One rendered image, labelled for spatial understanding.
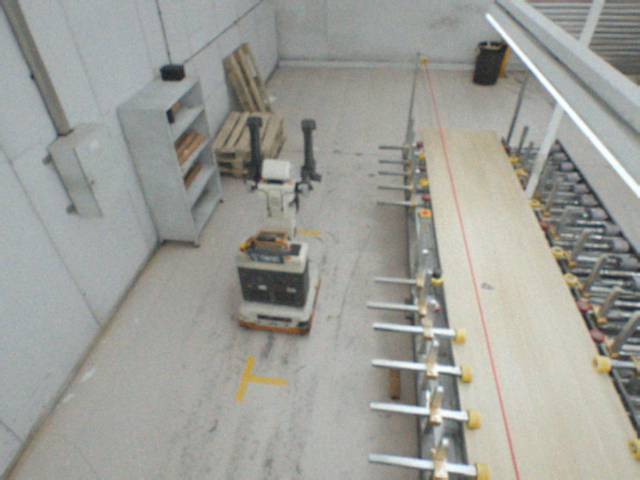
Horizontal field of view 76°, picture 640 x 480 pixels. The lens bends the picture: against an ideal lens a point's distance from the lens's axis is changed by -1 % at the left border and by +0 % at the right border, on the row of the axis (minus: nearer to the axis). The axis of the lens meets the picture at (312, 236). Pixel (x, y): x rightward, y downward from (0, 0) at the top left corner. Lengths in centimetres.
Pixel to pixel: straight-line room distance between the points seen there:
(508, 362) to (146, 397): 256
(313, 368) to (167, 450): 119
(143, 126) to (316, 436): 293
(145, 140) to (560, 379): 362
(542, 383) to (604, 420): 30
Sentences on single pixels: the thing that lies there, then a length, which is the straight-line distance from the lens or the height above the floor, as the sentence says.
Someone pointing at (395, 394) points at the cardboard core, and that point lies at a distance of 329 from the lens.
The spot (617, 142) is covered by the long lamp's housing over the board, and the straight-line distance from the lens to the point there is 146.
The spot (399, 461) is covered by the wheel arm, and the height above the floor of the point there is 96.
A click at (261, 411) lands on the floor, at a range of 331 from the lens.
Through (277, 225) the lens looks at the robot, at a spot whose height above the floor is 84.
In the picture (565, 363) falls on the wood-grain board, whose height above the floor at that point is 90.
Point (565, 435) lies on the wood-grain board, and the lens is 249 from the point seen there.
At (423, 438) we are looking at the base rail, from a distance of 248.
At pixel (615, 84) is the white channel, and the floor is 246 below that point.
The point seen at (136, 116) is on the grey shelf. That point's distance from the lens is 404.
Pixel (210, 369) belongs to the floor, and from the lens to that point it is 357.
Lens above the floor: 290
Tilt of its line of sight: 39 degrees down
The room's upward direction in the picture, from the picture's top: 2 degrees counter-clockwise
